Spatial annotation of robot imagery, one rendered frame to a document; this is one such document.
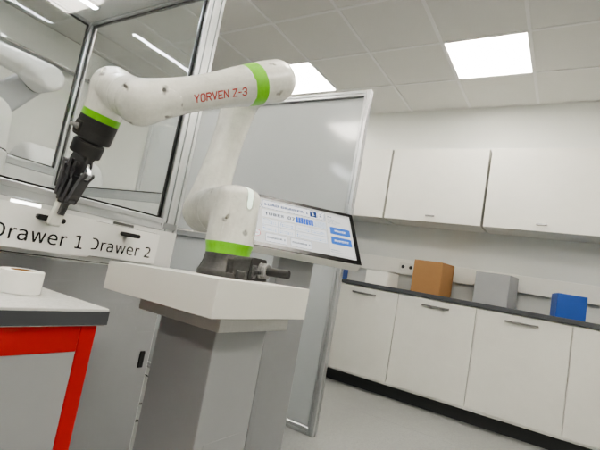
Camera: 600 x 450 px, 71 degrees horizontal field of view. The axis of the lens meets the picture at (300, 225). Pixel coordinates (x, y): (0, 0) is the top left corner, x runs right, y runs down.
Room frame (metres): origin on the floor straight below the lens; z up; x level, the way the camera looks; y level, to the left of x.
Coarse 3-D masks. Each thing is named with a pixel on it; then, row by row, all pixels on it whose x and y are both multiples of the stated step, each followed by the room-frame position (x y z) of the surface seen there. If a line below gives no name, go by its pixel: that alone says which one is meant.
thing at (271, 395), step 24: (288, 264) 1.86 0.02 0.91; (312, 264) 1.89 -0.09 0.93; (264, 336) 1.85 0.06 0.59; (288, 336) 1.87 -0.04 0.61; (264, 360) 1.85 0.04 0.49; (288, 360) 1.88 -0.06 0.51; (264, 384) 1.85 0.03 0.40; (288, 384) 1.88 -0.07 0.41; (264, 408) 1.86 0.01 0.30; (264, 432) 1.86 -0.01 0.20
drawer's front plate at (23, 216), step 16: (0, 208) 1.03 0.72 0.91; (16, 208) 1.06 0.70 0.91; (32, 208) 1.09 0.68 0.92; (0, 224) 1.03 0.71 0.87; (16, 224) 1.06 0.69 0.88; (32, 224) 1.09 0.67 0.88; (64, 224) 1.16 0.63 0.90; (80, 224) 1.20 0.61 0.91; (0, 240) 1.04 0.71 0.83; (16, 240) 1.07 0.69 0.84; (64, 240) 1.17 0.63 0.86; (80, 240) 1.21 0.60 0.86
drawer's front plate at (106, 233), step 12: (96, 228) 1.35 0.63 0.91; (108, 228) 1.38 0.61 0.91; (120, 228) 1.42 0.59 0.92; (108, 240) 1.39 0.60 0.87; (120, 240) 1.42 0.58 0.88; (132, 240) 1.46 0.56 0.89; (144, 240) 1.50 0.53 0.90; (156, 240) 1.55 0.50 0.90; (96, 252) 1.36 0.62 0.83; (108, 252) 1.40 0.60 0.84; (120, 252) 1.43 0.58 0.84; (132, 252) 1.47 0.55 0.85; (144, 252) 1.51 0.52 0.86
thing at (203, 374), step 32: (160, 320) 1.12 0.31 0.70; (192, 320) 1.01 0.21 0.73; (224, 320) 0.97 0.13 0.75; (256, 320) 1.07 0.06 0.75; (160, 352) 1.11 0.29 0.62; (192, 352) 1.05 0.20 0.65; (224, 352) 1.05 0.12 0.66; (256, 352) 1.16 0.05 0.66; (160, 384) 1.10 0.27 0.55; (192, 384) 1.04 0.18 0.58; (224, 384) 1.07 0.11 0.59; (160, 416) 1.08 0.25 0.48; (192, 416) 1.03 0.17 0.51; (224, 416) 1.09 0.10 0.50; (160, 448) 1.07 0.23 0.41; (192, 448) 1.02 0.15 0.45; (224, 448) 1.11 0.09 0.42
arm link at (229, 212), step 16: (208, 192) 1.17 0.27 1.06; (224, 192) 1.10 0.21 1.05; (240, 192) 1.10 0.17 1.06; (208, 208) 1.14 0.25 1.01; (224, 208) 1.10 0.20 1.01; (240, 208) 1.10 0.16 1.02; (256, 208) 1.13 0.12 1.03; (208, 224) 1.13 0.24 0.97; (224, 224) 1.09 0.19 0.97; (240, 224) 1.10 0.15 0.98; (256, 224) 1.15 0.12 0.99; (208, 240) 1.11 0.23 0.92; (224, 240) 1.09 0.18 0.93; (240, 240) 1.10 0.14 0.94
